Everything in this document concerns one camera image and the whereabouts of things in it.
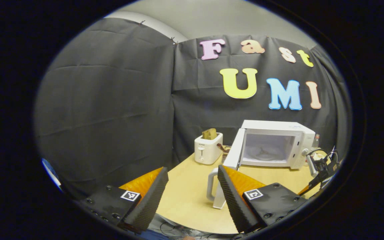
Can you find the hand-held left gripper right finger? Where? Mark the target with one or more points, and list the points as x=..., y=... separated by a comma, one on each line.
x=235, y=203

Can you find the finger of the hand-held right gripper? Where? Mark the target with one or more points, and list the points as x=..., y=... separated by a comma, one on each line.
x=305, y=190

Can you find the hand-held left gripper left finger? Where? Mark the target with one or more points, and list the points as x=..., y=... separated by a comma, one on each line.
x=148, y=203

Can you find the white microwave oven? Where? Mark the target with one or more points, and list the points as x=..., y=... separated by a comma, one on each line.
x=272, y=128

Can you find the glass turntable plate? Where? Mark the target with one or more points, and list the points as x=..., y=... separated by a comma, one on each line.
x=265, y=156

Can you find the brown wooden spoon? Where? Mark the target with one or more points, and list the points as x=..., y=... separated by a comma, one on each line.
x=222, y=147

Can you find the white toaster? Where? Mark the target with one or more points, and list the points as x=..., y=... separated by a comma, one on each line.
x=207, y=151

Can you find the brown bread slice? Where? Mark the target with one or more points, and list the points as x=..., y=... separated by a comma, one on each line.
x=209, y=134

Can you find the blue white object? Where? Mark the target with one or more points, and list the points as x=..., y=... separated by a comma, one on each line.
x=50, y=171

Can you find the black backdrop cloth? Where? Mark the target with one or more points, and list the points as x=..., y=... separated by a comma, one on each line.
x=112, y=100

